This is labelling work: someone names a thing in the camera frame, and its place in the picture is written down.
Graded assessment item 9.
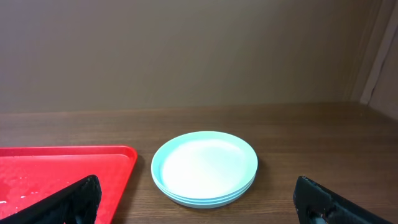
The red plastic tray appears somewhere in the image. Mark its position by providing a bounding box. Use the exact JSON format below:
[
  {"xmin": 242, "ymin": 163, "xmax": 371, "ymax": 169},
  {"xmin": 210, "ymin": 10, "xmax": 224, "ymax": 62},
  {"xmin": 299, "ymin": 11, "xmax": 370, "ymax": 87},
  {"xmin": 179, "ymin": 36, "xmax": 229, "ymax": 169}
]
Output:
[{"xmin": 1, "ymin": 146, "xmax": 137, "ymax": 224}]

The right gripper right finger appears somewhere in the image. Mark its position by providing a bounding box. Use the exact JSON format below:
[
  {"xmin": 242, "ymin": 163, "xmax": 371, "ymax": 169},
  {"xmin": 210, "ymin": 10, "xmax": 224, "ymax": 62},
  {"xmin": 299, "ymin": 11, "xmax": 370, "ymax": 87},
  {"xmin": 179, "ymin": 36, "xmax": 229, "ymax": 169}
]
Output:
[{"xmin": 293, "ymin": 176, "xmax": 391, "ymax": 224}]

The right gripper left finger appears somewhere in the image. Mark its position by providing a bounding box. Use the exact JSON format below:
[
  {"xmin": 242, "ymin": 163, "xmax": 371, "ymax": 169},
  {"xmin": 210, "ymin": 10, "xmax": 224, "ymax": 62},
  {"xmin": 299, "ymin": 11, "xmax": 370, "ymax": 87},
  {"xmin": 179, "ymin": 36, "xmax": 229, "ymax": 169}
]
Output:
[{"xmin": 1, "ymin": 175, "xmax": 102, "ymax": 224}]

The white plate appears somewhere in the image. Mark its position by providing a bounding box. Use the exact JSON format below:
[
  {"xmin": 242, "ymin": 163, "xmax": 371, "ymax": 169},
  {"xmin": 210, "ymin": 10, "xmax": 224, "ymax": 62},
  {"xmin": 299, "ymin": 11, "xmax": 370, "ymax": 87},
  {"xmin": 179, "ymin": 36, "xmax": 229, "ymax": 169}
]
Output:
[
  {"xmin": 162, "ymin": 182, "xmax": 252, "ymax": 209},
  {"xmin": 155, "ymin": 177, "xmax": 255, "ymax": 204},
  {"xmin": 151, "ymin": 131, "xmax": 258, "ymax": 199}
]

